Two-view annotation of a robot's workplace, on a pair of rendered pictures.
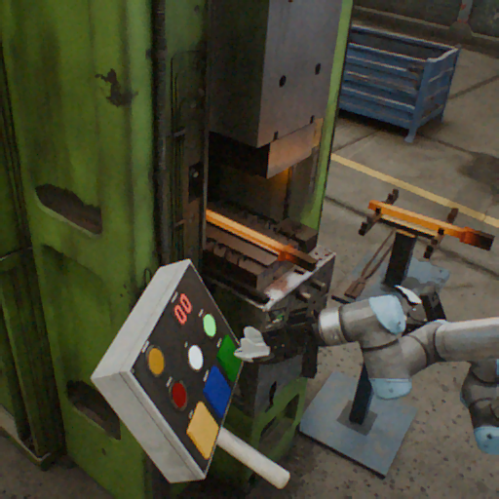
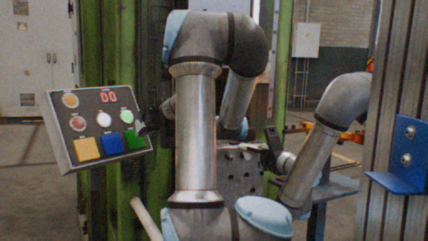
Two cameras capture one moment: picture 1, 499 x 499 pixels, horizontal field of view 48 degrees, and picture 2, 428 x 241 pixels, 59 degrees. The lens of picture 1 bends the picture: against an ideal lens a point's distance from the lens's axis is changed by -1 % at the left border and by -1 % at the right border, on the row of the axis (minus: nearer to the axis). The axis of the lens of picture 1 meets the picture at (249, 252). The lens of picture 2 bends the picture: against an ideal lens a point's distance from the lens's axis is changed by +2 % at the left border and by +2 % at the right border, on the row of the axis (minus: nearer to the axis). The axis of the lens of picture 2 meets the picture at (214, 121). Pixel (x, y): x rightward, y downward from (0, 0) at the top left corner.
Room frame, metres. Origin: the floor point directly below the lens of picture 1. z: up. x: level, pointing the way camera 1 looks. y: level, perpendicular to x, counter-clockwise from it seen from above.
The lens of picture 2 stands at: (-0.13, -0.91, 1.36)
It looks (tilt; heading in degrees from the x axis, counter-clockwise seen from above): 11 degrees down; 30
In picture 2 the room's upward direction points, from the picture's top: 2 degrees clockwise
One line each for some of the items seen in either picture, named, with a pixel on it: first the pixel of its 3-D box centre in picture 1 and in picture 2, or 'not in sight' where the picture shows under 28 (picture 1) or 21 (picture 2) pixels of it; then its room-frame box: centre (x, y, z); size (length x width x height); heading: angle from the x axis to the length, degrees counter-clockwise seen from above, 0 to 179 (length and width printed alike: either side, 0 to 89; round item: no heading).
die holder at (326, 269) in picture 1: (226, 297); (206, 173); (1.50, 0.06, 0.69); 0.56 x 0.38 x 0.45; 55
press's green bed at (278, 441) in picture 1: (220, 391); not in sight; (1.50, 0.06, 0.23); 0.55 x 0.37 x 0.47; 55
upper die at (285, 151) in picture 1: (227, 126); not in sight; (1.45, 0.09, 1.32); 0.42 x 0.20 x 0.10; 55
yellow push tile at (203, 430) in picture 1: (202, 430); (86, 149); (0.70, 0.06, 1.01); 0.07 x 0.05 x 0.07; 170
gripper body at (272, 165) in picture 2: (429, 328); (274, 159); (1.09, -0.46, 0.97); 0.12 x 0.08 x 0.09; 55
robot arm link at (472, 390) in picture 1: (480, 391); (298, 202); (0.98, -0.59, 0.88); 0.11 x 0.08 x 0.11; 175
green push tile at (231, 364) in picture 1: (227, 358); (134, 140); (0.90, 0.03, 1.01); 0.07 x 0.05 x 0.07; 170
